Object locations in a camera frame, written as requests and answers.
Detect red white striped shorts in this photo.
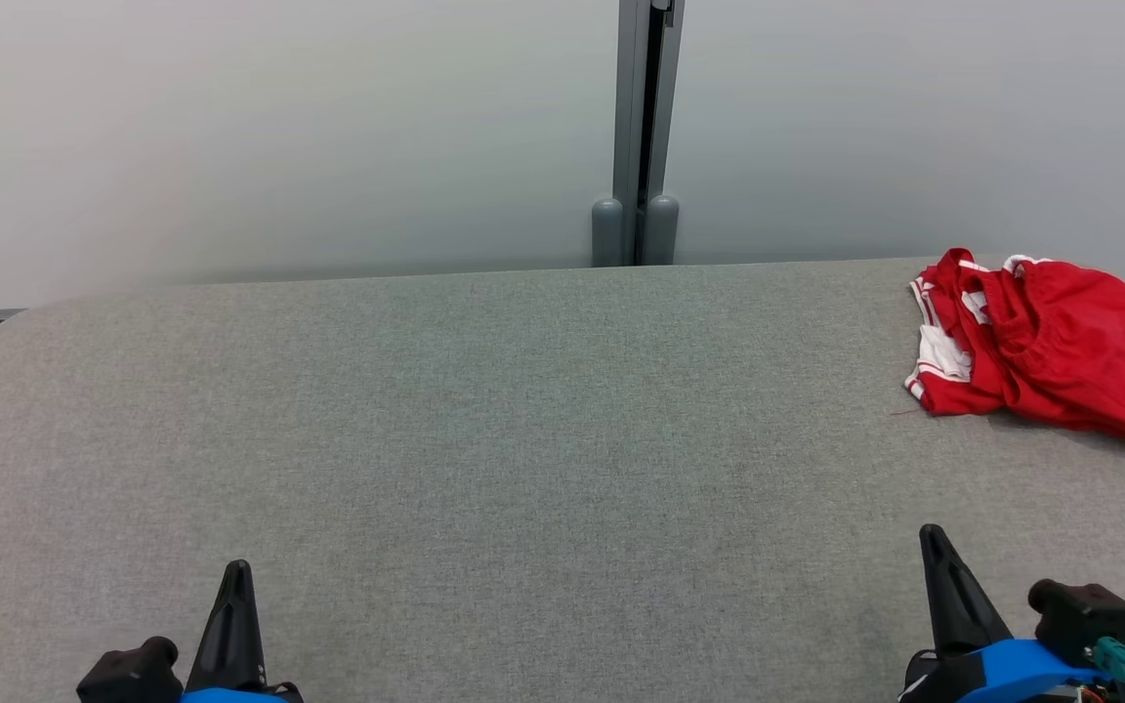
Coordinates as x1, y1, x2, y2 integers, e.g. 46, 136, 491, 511
953, 254, 1125, 448

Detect grey double partition post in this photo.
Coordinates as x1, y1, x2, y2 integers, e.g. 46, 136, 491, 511
611, 0, 687, 267

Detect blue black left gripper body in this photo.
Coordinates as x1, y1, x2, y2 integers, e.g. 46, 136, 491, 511
176, 682, 306, 703

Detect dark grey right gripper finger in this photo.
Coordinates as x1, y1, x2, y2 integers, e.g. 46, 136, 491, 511
918, 524, 1014, 656

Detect grey cylindrical post foot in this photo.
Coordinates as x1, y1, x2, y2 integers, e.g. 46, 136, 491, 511
643, 194, 681, 267
590, 197, 626, 269

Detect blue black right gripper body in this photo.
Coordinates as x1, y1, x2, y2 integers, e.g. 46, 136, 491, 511
898, 639, 1112, 703

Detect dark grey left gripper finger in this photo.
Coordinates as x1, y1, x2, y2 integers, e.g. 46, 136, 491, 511
186, 559, 267, 693

